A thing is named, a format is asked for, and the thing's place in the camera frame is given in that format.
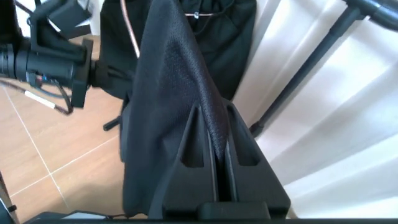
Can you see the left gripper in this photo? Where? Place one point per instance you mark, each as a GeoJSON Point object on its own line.
{"type": "Point", "coordinates": [53, 67]}

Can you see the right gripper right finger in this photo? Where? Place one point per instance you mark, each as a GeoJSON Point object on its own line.
{"type": "Point", "coordinates": [261, 186]}

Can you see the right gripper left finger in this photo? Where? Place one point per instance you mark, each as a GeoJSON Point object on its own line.
{"type": "Point", "coordinates": [186, 186]}

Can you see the black garment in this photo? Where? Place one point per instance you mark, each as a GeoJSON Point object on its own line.
{"type": "Point", "coordinates": [161, 109]}

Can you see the pink clothes hanger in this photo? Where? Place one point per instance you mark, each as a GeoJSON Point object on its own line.
{"type": "Point", "coordinates": [130, 31]}
{"type": "Point", "coordinates": [202, 14]}

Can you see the black shorts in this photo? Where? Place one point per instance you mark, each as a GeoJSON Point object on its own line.
{"type": "Point", "coordinates": [224, 46]}

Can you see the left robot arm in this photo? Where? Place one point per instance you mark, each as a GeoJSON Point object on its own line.
{"type": "Point", "coordinates": [6, 18]}

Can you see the black clothes rack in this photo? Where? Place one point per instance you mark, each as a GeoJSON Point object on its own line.
{"type": "Point", "coordinates": [311, 62]}

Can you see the beige curtain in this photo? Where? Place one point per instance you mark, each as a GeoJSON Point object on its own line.
{"type": "Point", "coordinates": [342, 109]}

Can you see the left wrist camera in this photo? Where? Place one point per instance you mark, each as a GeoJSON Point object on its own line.
{"type": "Point", "coordinates": [68, 15]}

